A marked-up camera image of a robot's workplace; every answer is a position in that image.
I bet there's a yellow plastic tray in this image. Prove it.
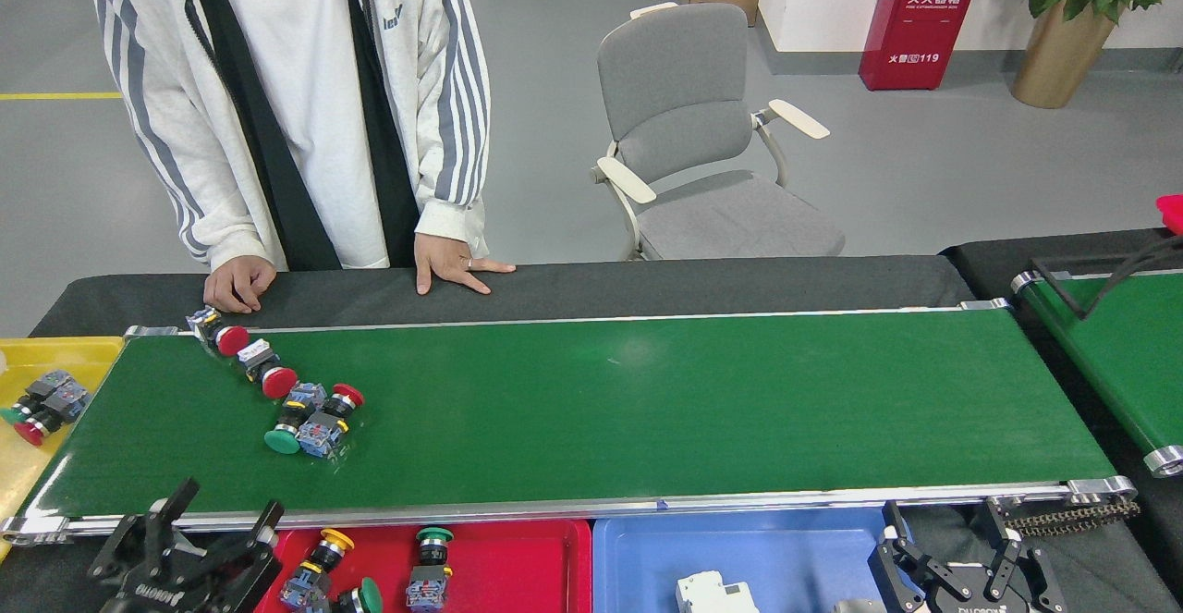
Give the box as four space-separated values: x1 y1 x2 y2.
0 336 126 563

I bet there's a person's left hand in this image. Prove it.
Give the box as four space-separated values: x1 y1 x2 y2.
413 232 517 297

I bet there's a person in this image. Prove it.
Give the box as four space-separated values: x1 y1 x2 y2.
88 0 491 272

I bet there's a short green conveyor belt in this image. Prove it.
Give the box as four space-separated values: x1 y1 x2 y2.
1010 269 1183 478

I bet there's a potted green plant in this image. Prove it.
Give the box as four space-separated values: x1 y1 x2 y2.
1000 0 1183 110

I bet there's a blue plastic tray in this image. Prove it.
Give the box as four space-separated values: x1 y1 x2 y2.
591 507 916 613

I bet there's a black guide bar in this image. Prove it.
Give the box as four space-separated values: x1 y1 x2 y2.
1029 236 1183 321

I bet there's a yellow push button switch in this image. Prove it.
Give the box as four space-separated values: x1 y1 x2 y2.
279 527 356 612

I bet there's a green conveyor belt, silver frame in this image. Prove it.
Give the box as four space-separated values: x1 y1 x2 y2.
0 299 1138 545

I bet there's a white circuit breaker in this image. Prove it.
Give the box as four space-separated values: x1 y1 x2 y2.
675 570 761 613

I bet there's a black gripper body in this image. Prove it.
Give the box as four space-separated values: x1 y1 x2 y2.
924 565 1068 613
97 548 275 613

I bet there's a red fire extinguisher box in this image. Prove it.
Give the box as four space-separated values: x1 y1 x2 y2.
859 0 986 92

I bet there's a black drive chain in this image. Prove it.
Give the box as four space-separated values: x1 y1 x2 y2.
1003 500 1142 535

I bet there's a red plastic tray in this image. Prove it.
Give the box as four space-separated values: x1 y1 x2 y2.
254 519 592 613

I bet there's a person's right hand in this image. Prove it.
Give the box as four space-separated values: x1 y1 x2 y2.
202 255 277 314

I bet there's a grey office chair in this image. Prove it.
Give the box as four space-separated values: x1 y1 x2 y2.
591 1 847 261

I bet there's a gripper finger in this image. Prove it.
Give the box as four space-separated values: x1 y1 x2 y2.
980 497 1050 602
205 500 285 579
88 477 200 586
869 500 971 609

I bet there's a red push button switch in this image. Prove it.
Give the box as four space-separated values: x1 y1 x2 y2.
187 306 251 358
296 383 366 460
13 380 93 448
236 338 299 400

